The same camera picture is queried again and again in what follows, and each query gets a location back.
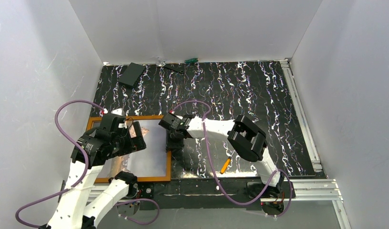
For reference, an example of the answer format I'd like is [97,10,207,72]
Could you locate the orange wooden picture frame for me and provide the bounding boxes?
[95,115,172,184]

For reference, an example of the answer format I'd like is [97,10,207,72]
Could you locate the orange screwdriver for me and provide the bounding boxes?
[220,156,232,174]

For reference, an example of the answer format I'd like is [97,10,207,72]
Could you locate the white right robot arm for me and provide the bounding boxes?
[159,113,284,194]

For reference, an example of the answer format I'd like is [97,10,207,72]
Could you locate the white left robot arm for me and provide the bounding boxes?
[41,114,146,229]

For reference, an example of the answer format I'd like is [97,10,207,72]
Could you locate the black flat tool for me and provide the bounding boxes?
[164,65,184,74]

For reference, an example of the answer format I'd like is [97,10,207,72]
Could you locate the black rectangular box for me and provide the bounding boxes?
[118,62,146,88]

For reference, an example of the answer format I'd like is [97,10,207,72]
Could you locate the green handled screwdriver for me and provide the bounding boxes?
[184,58,198,63]

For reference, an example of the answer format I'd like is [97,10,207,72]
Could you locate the aluminium rail right side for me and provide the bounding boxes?
[279,59,323,172]

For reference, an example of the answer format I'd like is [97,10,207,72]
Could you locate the aluminium rail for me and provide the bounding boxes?
[60,179,344,203]
[279,59,323,172]

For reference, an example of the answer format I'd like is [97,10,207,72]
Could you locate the aluminium rail front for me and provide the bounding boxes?
[60,179,344,203]

